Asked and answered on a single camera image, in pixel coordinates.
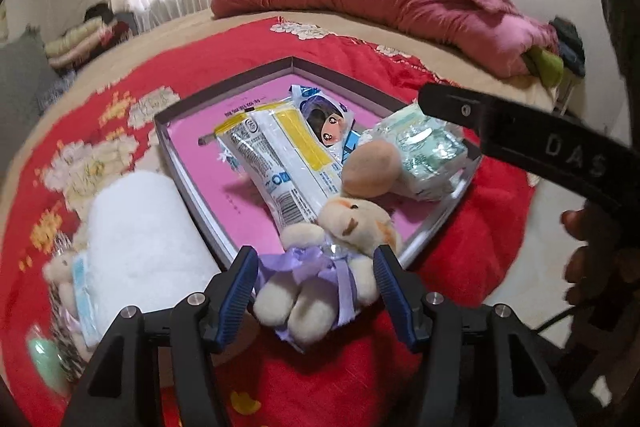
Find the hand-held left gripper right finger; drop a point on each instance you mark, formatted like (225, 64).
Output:
(395, 292)

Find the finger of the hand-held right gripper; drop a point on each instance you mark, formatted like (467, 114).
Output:
(450, 104)

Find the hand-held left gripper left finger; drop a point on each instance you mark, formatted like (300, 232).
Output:
(235, 302)

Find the white green soft tissue pack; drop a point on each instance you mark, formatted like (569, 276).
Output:
(425, 147)

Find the plush bear with purple ribbon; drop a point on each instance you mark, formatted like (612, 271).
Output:
(350, 217)

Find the beige round plush ball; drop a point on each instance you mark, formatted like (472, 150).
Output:
(370, 169)

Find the blue cartoon face packet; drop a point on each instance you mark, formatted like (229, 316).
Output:
(325, 122)

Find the dark box with pink interior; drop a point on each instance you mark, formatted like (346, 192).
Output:
(200, 167)

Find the yellow white wet wipes packet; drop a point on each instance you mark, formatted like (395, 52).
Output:
(280, 157)

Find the person's right hand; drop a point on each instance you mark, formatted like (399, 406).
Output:
(587, 252)

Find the green cloth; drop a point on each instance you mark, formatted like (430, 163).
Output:
(547, 67)

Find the red floral blanket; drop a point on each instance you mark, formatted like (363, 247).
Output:
(465, 227)

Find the dark clothes pile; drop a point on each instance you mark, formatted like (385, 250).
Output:
(567, 44)

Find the white paper towel roll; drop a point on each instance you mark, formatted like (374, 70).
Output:
(145, 237)

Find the green floral tissue pack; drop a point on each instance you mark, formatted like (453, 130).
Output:
(82, 297)

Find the small beige plush bear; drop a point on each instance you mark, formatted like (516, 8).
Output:
(56, 269)

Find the mint green pouch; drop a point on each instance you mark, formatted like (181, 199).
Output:
(45, 354)

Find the beige bed sheet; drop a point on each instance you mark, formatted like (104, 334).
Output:
(200, 29)

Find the dark patterned cloth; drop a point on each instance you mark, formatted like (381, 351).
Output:
(57, 89)

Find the stack of folded blankets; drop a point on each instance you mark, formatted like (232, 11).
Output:
(85, 42)

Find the grey quilted headboard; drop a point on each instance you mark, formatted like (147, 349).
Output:
(20, 77)

